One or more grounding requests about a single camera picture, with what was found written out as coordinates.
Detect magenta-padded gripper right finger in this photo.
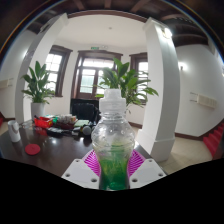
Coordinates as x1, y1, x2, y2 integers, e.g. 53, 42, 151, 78
128, 148, 167, 190

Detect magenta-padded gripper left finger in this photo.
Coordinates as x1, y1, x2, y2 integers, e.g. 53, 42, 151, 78
61, 148, 101, 190

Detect clear bottle with green drink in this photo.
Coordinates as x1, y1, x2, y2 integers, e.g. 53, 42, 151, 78
90, 88, 137, 192

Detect grey round microphones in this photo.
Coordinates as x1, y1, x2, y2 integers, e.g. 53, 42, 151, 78
79, 123, 96, 136

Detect black flat device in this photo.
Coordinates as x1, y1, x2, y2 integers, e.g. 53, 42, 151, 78
46, 127, 64, 137

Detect green notebook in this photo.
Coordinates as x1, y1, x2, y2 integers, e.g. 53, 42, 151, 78
73, 119, 90, 128

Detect flat round red coaster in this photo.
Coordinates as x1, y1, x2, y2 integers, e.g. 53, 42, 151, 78
24, 143, 42, 156

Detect brown tray of small jars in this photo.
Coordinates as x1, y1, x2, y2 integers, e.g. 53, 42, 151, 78
54, 114, 78, 130

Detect red box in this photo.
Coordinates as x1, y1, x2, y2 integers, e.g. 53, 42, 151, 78
33, 116, 54, 129

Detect black chair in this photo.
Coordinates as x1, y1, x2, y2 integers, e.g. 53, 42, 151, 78
69, 98, 100, 124

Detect red carpeted staircase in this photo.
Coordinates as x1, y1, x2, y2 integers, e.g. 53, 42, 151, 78
203, 123, 224, 158

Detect white mug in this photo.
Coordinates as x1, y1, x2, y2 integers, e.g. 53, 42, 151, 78
7, 119, 22, 143

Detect brown wooden double door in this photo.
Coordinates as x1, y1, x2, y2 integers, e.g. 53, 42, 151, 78
70, 49, 124, 100

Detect potted plant in white pot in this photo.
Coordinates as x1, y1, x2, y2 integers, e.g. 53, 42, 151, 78
95, 57, 159, 109
20, 60, 56, 119

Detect brown framed window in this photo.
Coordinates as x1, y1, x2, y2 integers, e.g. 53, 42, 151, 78
129, 52, 149, 104
44, 44, 73, 98

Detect white wall lamp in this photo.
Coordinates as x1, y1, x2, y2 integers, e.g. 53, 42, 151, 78
178, 61, 188, 72

